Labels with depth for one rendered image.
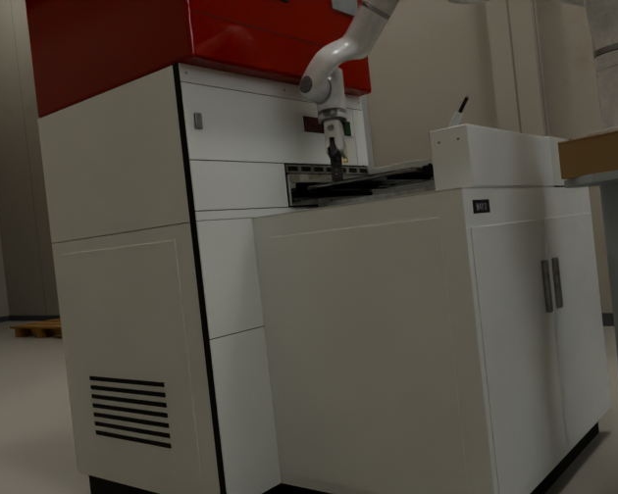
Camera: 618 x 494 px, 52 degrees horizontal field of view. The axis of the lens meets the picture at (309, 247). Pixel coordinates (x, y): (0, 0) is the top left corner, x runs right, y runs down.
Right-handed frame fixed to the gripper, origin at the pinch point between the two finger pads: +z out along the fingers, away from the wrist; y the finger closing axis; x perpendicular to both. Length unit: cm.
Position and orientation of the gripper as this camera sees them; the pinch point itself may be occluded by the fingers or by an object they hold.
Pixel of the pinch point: (336, 173)
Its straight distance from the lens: 186.3
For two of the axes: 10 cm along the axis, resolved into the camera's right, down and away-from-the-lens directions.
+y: 2.1, 1.1, 9.7
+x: -9.8, 1.0, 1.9
